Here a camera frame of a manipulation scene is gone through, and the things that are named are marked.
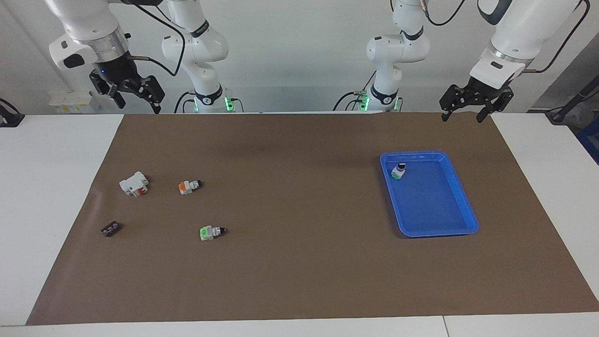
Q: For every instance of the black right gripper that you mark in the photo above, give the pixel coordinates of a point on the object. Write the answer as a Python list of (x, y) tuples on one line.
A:
[(117, 70)]

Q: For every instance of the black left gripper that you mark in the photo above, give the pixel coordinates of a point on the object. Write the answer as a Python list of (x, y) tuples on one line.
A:
[(484, 91)]

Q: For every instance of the orange selector switch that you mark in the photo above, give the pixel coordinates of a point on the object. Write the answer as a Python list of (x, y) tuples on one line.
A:
[(185, 187)]

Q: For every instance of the white power strip box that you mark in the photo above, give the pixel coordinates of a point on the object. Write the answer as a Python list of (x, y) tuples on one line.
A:
[(70, 100)]

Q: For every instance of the black stand pole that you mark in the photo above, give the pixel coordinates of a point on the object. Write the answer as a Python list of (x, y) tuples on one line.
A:
[(559, 114)]

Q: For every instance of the white red circuit breaker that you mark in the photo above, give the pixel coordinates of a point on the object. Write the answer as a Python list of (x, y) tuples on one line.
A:
[(131, 183)]

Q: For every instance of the blue plastic tray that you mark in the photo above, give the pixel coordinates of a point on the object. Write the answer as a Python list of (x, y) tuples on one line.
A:
[(430, 206)]

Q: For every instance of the blue crate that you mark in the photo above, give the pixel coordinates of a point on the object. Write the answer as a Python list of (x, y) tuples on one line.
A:
[(590, 138)]

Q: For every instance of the black table clamp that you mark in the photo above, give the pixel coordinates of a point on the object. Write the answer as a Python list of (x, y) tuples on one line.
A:
[(9, 119)]

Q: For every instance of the small black terminal block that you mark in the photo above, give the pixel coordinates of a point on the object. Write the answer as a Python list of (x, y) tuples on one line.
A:
[(110, 229)]

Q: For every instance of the brown table mat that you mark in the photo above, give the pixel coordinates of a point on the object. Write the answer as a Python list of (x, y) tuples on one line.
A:
[(299, 262)]

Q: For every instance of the dark green selector switch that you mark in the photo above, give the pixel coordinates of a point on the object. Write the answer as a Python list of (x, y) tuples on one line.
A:
[(398, 172)]

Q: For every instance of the light green selector switch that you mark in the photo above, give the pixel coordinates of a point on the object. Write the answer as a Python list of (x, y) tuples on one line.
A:
[(206, 232)]

